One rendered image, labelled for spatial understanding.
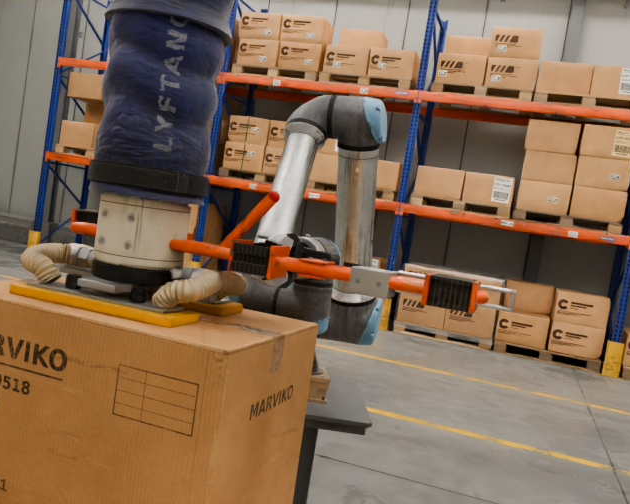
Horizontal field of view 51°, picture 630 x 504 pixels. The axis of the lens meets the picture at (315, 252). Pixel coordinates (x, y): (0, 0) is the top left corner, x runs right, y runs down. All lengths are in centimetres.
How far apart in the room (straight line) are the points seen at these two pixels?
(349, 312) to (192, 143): 87
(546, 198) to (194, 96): 721
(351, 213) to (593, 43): 831
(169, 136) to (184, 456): 55
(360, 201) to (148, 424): 95
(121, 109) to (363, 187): 79
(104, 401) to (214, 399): 20
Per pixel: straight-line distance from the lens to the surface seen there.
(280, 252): 118
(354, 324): 195
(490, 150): 964
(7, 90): 1324
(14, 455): 130
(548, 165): 829
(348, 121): 176
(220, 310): 129
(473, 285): 107
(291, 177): 166
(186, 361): 105
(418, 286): 109
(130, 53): 126
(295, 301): 147
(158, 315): 114
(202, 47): 126
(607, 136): 837
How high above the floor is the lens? 130
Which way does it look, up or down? 3 degrees down
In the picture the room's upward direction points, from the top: 9 degrees clockwise
